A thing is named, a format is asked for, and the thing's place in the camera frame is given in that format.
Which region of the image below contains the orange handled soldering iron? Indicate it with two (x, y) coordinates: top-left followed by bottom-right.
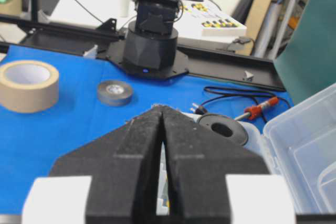
(234, 97), (279, 121)

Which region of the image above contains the clear plastic toolbox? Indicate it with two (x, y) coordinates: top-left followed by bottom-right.
(156, 82), (336, 215)

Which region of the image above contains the black power cable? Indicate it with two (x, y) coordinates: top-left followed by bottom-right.
(191, 86), (291, 123)

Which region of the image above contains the dark green board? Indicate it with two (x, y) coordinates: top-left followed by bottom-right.
(274, 0), (335, 104)

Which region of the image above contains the black tape roll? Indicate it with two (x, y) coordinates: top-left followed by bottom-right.
(196, 114), (249, 146)

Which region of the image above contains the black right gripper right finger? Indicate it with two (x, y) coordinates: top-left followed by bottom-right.
(161, 106), (269, 223)

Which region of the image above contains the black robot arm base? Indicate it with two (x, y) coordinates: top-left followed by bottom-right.
(123, 0), (188, 79)

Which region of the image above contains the grey duct tape roll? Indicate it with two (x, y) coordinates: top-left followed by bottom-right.
(97, 80), (133, 106)

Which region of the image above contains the white box with yellow items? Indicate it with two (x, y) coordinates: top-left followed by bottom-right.
(175, 1), (247, 37)

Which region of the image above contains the black mounting rail plate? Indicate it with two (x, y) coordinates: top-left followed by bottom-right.
(1, 15), (285, 92)

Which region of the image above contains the beige masking tape roll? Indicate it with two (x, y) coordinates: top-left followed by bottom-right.
(1, 60), (59, 113)

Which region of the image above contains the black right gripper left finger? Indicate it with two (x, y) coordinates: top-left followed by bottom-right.
(49, 106), (162, 223)

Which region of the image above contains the blue table mat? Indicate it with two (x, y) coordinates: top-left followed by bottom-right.
(0, 45), (295, 216)

